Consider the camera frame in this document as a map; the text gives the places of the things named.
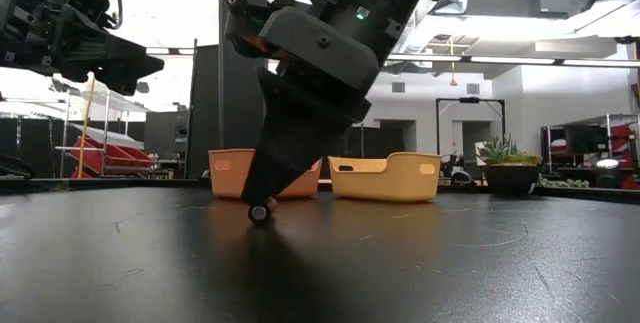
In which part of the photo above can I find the black spotlight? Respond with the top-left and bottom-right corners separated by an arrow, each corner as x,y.
596,158 -> 623,190

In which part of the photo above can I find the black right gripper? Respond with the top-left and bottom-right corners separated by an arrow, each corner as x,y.
242,6 -> 382,205

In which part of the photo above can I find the linear ceiling light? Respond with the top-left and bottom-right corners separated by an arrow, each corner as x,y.
468,55 -> 557,66
561,58 -> 640,69
386,53 -> 465,63

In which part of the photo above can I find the black partition panel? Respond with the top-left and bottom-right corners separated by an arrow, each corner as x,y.
186,37 -> 267,180

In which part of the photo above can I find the red storage bin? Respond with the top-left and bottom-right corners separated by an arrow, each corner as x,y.
117,144 -> 157,170
69,135 -> 129,177

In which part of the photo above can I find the black silver battery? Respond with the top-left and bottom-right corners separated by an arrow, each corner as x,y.
247,201 -> 273,226

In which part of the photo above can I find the yellow plastic bin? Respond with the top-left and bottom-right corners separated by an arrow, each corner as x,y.
328,151 -> 443,204

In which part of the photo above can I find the potted succulent plant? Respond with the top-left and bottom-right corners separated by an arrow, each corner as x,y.
476,134 -> 592,198

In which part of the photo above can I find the black rectangular frame stand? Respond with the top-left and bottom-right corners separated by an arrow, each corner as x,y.
435,96 -> 507,158

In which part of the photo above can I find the metal shelf with red bins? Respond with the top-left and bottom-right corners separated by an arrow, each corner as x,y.
539,112 -> 640,192

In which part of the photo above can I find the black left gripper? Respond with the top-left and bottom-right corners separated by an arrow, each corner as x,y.
0,0 -> 166,97

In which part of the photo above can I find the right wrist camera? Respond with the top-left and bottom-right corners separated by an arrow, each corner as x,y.
223,0 -> 297,60

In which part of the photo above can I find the black wheeled device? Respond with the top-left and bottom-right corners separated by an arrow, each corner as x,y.
439,151 -> 477,186

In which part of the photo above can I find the black cabinet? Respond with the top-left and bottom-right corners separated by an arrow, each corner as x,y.
143,110 -> 190,165

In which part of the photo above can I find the yellow power cable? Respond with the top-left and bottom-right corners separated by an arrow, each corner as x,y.
76,0 -> 110,180

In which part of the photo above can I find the metal wire shelf rack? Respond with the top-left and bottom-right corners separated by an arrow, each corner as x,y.
53,90 -> 152,180

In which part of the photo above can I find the yellow hanging cord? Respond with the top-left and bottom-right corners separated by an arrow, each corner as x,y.
448,36 -> 459,88

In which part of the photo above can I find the orange plastic bin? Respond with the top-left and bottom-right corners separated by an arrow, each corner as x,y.
207,148 -> 324,201

